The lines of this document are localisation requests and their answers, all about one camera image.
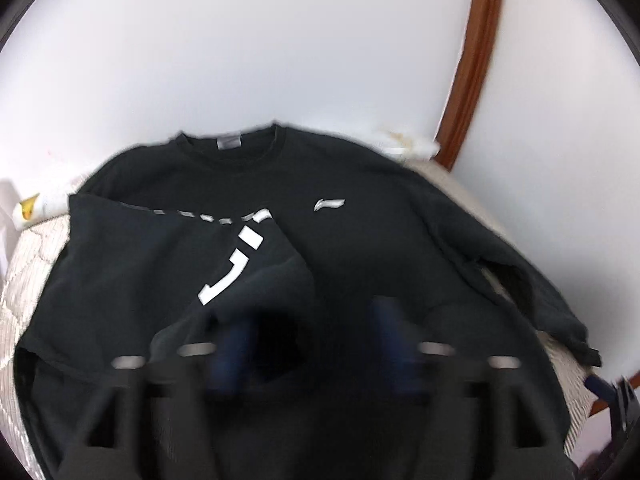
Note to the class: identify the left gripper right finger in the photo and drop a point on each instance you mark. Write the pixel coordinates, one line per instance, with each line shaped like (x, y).
(445, 416)

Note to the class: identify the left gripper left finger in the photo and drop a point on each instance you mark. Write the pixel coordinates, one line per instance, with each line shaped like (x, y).
(150, 421)

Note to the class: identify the black sweatshirt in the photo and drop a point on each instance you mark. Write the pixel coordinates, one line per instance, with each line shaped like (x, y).
(296, 233)

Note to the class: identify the brown wooden door frame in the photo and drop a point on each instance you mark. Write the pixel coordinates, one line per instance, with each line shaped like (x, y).
(478, 45)

